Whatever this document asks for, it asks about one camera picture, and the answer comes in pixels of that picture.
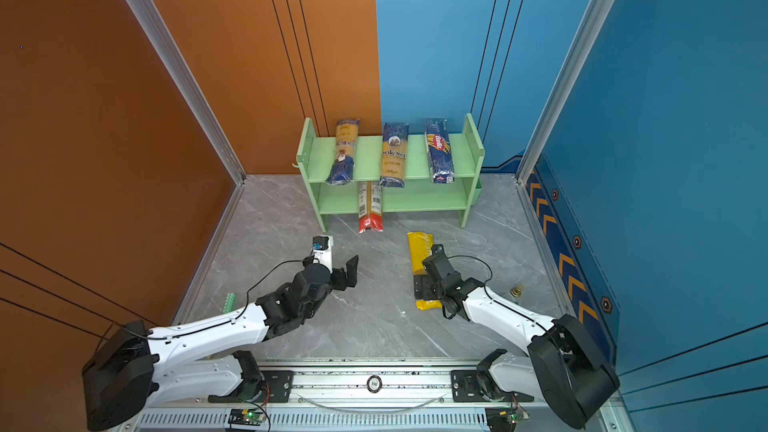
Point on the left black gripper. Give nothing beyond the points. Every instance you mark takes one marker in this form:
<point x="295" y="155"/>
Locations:
<point x="343" y="283"/>

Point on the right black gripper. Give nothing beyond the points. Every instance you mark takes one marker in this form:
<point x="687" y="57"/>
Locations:
<point x="424" y="281"/>

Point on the yellow pasta bag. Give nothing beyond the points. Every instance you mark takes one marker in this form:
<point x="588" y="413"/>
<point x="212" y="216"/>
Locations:
<point x="420" y="244"/>

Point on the red-ended clear spaghetti bag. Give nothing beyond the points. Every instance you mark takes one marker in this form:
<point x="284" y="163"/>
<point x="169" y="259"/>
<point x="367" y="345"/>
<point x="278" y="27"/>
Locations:
<point x="370" y="215"/>

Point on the Ankara spaghetti bag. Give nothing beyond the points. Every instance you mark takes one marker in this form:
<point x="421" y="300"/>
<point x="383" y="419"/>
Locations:
<point x="342" y="169"/>
<point x="394" y="154"/>

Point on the blue Barilla spaghetti box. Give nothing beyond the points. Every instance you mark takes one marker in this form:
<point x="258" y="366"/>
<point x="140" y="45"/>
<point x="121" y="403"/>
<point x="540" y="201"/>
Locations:
<point x="439" y="153"/>

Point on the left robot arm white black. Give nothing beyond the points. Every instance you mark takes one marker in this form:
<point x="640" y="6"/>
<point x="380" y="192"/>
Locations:
<point x="124" y="372"/>

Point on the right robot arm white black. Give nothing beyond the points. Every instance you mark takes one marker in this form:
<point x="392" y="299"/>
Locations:
<point x="562" y="365"/>

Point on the green metal two-tier shelf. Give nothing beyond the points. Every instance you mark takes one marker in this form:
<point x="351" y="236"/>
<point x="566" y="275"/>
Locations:
<point x="314" y="160"/>

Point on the small brass fitting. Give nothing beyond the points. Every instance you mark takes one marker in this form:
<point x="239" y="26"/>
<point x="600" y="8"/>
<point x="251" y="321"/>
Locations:
<point x="516" y="291"/>

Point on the small green block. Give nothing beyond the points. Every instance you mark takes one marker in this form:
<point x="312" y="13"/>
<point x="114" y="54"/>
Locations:
<point x="229" y="303"/>

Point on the right circuit board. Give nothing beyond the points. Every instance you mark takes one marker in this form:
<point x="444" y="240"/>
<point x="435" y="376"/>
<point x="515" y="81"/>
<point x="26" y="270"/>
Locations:
<point x="505" y="420"/>

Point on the circuit board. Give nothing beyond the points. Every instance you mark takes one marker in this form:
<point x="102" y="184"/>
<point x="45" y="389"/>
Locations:
<point x="505" y="420"/>
<point x="248" y="419"/>

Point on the left circuit board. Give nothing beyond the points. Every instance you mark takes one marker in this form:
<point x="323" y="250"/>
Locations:
<point x="248" y="419"/>

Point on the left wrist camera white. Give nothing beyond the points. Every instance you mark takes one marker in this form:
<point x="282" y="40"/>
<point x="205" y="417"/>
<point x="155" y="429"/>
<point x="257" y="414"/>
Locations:
<point x="322" y="251"/>

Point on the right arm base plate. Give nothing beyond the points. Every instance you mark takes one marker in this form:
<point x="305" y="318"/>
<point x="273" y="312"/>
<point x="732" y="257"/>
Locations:
<point x="468" y="387"/>

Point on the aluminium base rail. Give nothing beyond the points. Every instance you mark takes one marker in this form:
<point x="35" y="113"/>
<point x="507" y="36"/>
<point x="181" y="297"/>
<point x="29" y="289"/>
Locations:
<point x="397" y="396"/>

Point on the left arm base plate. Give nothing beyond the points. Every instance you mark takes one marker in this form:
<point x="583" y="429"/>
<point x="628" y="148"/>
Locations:
<point x="266" y="387"/>

